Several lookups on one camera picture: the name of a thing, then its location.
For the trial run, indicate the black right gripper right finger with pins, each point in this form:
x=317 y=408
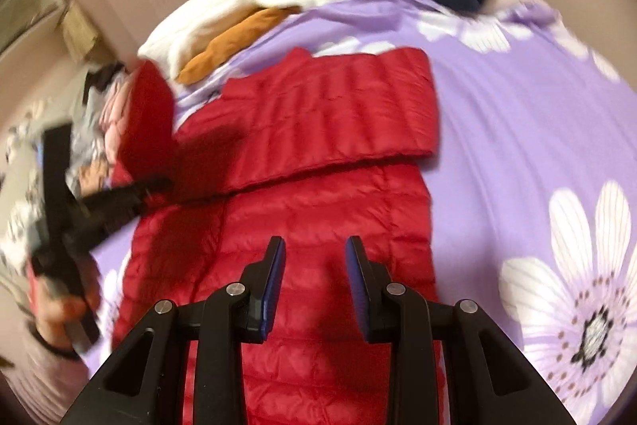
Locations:
x=441 y=354

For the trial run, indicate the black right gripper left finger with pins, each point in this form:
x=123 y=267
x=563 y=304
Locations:
x=144 y=380

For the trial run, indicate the red puffer down jacket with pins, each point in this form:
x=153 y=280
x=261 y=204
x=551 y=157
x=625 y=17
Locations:
x=310 y=149

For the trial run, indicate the pink sleeve left forearm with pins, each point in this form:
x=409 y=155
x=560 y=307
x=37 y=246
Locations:
x=38 y=382

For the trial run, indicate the left hand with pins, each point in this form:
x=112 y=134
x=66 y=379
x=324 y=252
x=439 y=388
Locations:
x=54 y=312

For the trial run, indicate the pink garment pile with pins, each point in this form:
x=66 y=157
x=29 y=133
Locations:
x=115 y=114

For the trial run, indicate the purple floral bed sheet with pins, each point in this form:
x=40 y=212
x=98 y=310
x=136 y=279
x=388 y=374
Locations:
x=533 y=185

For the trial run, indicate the orange garment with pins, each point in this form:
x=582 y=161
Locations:
x=232 y=41

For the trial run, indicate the white wall shelf unit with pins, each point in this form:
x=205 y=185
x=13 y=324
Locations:
x=25 y=1

